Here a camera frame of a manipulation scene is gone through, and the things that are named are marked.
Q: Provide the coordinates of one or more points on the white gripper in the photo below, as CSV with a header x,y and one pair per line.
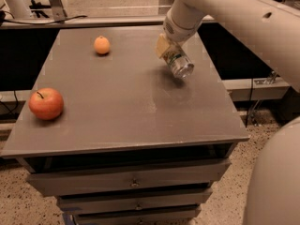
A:
x,y
177,29

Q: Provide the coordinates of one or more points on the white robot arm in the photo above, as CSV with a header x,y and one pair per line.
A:
x,y
271,30

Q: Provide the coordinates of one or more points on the orange fruit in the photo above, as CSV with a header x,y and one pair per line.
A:
x,y
102,45

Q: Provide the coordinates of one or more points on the grey drawer cabinet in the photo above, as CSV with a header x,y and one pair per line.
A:
x,y
126,108

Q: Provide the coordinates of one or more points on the red apple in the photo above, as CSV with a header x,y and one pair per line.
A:
x,y
46,103

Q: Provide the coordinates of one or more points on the top grey drawer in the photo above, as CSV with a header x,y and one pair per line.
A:
x,y
127,178

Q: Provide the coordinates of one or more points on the grey drawer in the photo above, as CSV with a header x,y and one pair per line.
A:
x,y
139,217
137,200
127,178

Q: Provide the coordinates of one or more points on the middle grey drawer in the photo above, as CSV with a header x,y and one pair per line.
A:
x,y
137,200

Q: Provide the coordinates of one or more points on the white pipe top left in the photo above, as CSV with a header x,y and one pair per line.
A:
x,y
19,9

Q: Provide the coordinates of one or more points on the bottom grey drawer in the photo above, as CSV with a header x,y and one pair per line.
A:
x,y
139,217

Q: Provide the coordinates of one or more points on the grey metal rail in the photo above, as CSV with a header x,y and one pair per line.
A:
x,y
82,22

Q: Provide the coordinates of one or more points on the left metal bracket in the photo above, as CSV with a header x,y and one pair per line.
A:
x,y
58,10

